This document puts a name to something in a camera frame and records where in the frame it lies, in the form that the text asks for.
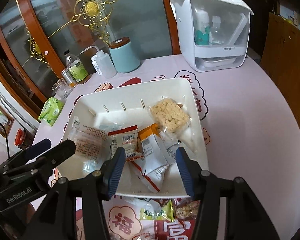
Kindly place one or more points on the white plastic bin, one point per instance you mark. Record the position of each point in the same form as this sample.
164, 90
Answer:
130, 97

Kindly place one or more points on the clear squeeze wash bottle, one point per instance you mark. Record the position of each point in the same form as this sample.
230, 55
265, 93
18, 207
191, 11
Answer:
106, 65

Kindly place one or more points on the teal and white bottle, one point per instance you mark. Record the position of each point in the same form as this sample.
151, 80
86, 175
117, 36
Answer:
202, 35

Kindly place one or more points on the red round container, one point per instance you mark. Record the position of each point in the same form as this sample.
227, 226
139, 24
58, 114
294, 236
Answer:
20, 137

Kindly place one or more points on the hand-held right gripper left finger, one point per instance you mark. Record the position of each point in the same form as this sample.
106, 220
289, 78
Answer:
115, 172

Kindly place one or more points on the glass bottle green label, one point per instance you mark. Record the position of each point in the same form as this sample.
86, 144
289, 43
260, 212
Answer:
77, 71

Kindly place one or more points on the wooden shelf cabinet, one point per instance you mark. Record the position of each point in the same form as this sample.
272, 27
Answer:
285, 42

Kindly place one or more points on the white pill bottle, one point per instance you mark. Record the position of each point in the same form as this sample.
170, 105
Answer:
96, 65

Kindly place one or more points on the blue canister brown lid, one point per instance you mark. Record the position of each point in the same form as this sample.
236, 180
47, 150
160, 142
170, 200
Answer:
125, 57

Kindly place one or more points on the beige cracker packet red edge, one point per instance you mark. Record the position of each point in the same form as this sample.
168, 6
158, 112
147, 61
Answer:
125, 140

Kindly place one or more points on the silver snack packet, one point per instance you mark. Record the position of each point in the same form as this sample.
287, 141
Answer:
140, 201

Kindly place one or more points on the glass door small gold ornament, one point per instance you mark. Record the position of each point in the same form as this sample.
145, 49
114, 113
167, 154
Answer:
20, 55

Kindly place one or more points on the clear plastic bottle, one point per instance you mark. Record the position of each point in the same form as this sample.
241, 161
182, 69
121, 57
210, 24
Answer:
217, 33

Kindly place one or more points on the white countertop appliance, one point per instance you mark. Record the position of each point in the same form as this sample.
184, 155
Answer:
185, 30

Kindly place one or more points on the large clear white bread packet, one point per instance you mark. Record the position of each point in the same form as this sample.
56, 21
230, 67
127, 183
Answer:
111, 127

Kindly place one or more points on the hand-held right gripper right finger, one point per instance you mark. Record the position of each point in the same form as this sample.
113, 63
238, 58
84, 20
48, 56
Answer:
186, 172

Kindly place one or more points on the red and white snack packet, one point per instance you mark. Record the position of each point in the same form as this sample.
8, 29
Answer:
140, 171

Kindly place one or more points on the wooden framed picture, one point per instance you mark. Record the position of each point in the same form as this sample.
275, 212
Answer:
2, 116

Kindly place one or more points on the clear printed bread packet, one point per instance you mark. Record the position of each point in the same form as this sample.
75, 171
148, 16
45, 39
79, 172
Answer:
90, 142

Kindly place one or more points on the green snack packet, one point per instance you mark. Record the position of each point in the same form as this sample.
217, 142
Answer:
160, 211

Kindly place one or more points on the green tissue pack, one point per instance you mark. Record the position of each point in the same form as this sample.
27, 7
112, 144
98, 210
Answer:
51, 111

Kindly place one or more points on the clear glass tumbler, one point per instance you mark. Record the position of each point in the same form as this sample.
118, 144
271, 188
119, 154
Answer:
62, 90

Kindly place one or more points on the brown nut snack packet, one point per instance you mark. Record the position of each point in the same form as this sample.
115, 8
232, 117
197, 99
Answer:
187, 208

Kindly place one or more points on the glass door large gold ornament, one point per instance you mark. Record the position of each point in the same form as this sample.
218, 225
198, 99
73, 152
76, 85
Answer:
130, 17

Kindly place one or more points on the white and orange snack packet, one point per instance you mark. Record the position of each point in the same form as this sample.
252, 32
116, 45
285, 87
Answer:
152, 160

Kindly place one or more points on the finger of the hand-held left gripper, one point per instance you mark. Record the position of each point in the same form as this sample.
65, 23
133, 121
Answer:
40, 147
62, 150

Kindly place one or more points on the puffed rice cake packet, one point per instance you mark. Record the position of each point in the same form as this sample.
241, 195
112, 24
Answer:
168, 116

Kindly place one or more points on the small metal-lidded jar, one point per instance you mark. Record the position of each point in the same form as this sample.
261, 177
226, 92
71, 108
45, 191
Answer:
67, 76

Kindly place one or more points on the white barcode snack packet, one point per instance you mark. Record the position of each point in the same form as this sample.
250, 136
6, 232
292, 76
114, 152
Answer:
172, 148

